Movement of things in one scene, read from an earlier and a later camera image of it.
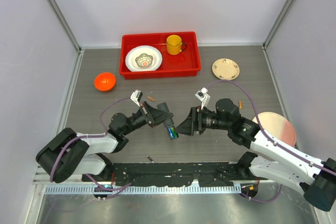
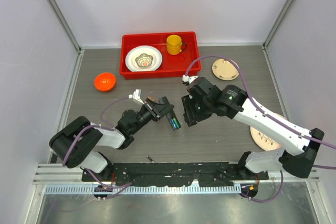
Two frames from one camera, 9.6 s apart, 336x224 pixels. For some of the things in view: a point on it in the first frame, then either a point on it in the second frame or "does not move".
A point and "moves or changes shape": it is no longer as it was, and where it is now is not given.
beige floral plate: (226, 68) does not move
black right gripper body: (201, 116) -> (197, 110)
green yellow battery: (175, 135) -> (176, 123)
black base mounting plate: (226, 173) does not move
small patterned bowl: (144, 60) does not move
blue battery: (170, 132) moves or changes shape
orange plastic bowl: (105, 81) does not move
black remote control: (163, 106) -> (171, 116)
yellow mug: (174, 43) does not move
